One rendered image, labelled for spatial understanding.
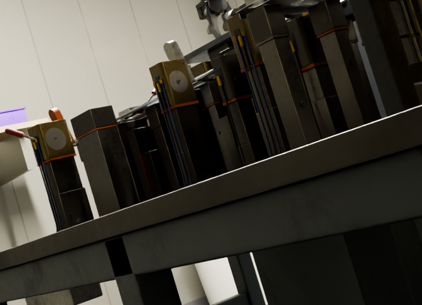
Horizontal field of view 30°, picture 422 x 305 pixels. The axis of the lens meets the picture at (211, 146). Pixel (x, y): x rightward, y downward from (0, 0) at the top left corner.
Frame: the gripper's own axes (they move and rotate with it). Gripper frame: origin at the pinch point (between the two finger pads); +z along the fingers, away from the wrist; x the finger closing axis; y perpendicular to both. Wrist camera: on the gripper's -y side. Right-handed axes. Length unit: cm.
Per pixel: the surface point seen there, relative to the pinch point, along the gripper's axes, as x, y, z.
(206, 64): 19.9, -14.4, 11.2
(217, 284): -76, 199, 99
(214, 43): 7.8, -3.6, 2.7
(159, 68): 50, -41, 15
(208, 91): 31.8, -30.4, 22.0
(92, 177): 58, 5, 34
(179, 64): 44, -41, 15
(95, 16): -78, 259, -91
